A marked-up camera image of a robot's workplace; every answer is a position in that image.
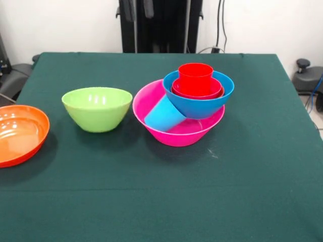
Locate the large orange bowl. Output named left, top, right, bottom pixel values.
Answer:
left=0, top=104, right=50, bottom=169

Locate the red cup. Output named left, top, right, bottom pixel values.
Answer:
left=178, top=63, right=215, bottom=97

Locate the dark green tablecloth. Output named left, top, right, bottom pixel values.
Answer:
left=0, top=52, right=323, bottom=242

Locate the black hanging cable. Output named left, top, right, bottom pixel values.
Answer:
left=211, top=0, right=228, bottom=53

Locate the black pedestal leg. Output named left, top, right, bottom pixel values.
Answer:
left=292, top=58, right=323, bottom=113
left=0, top=54, right=41, bottom=101

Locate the blue cup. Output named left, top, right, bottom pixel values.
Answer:
left=144, top=95, right=187, bottom=133

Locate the small crimson bowl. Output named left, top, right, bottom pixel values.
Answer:
left=171, top=78, right=225, bottom=99

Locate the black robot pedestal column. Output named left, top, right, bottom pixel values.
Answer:
left=116, top=0, right=204, bottom=53

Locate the green bowl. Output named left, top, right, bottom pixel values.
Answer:
left=61, top=87, right=134, bottom=133

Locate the large pink bowl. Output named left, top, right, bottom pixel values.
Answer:
left=132, top=79, right=226, bottom=148

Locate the large blue bowl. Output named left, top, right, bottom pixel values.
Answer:
left=163, top=70, right=235, bottom=120

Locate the blue cable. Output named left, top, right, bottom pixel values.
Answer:
left=306, top=74, right=323, bottom=113

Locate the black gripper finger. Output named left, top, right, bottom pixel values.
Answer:
left=122, top=0, right=136, bottom=23
left=143, top=0, right=155, bottom=19

